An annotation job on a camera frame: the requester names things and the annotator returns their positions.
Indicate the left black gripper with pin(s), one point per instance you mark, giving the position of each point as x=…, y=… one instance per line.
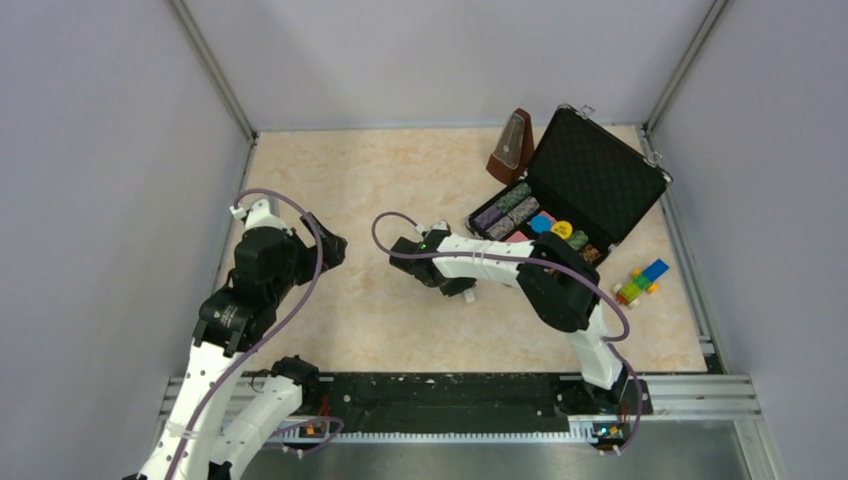
x=333, y=246

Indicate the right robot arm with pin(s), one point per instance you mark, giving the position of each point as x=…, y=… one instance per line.
x=559, y=284

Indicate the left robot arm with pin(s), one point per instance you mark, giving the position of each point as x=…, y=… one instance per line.
x=270, y=259

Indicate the brown wooden metronome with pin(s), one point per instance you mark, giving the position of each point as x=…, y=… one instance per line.
x=514, y=149

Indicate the blue poker chip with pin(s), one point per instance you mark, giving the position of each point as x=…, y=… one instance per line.
x=541, y=223

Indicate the yellow poker chip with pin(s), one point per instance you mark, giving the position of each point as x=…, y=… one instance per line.
x=562, y=229

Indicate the black poker chip case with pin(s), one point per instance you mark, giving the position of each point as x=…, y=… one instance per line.
x=580, y=173

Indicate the colourful toy bricks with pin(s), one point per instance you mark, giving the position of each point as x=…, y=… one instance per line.
x=642, y=281

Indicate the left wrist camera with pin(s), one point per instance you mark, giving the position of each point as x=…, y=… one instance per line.
x=260, y=214

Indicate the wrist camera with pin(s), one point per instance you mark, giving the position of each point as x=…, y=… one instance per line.
x=440, y=228
x=260, y=214

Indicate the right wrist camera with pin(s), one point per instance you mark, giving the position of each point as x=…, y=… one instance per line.
x=440, y=228

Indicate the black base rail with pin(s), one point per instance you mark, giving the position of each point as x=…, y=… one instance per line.
x=462, y=403

